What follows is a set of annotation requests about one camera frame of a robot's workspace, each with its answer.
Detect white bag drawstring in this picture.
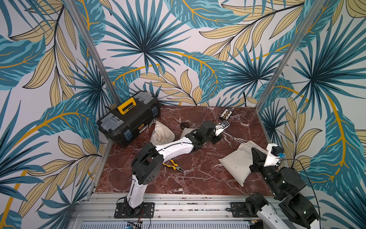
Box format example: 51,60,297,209
223,131,255,147

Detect white drawstring soil bag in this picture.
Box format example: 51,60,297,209
180,128,197,139

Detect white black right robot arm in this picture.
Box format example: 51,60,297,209
246,144,321,229

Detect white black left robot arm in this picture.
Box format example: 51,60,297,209
126,120,230,210

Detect large white cloth bag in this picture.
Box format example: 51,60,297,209
219,141,267,187

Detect white cloth bag near toolbox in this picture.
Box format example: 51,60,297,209
150,121,175,146

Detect black parallel charging board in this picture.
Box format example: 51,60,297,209
219,108,233,121

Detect yellow black pliers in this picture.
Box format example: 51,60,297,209
163,159,185,173

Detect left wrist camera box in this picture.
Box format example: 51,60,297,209
221,120,230,129

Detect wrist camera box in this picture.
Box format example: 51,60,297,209
221,120,230,129
271,146,286,158

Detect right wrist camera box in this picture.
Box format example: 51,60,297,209
271,146,286,158

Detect black handled scissors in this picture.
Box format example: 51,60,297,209
173,117,190,130

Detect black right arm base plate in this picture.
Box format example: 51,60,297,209
229,202,257,218

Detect black toolbox yellow handle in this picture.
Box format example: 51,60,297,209
97,91,161,148

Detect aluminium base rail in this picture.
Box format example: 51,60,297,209
68,193,258,229

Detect aluminium left corner post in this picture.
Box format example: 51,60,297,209
64,0,121,106

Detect aluminium corner post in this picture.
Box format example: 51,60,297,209
64,0,121,106
255,1,326,113

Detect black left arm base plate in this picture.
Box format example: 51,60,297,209
114,202,155,219

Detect aluminium right corner post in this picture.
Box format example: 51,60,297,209
255,1,326,113

